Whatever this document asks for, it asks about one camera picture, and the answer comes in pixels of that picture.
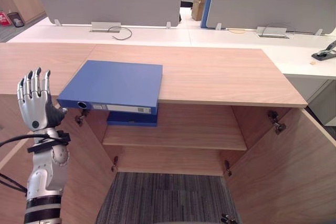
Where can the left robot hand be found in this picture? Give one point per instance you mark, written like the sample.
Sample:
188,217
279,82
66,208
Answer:
35,106

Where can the blue lever arch folder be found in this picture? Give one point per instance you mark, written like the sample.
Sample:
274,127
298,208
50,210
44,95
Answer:
115,85

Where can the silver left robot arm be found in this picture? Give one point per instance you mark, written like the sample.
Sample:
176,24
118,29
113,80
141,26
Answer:
47,171

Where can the metal door hinge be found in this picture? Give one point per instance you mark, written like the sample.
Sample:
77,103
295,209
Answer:
228,168
114,164
82,116
276,122

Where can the blue flat folder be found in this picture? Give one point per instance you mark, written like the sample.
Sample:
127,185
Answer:
132,119

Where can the wooden office cabinet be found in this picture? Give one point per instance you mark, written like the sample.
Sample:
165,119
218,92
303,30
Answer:
168,98

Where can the wooden cabinet shelf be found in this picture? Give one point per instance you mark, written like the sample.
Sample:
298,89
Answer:
174,133

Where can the black waste bin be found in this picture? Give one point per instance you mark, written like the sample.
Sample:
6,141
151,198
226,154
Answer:
15,19

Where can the red bag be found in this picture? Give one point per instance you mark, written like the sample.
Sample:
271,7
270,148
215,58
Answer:
3,19

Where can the grey desk divider panel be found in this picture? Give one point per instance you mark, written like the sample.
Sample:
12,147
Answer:
273,9
110,3

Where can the brown cardboard box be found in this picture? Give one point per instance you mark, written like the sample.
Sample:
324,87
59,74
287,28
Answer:
198,5

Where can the blue desk divider panel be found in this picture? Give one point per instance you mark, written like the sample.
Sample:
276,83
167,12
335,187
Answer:
206,6

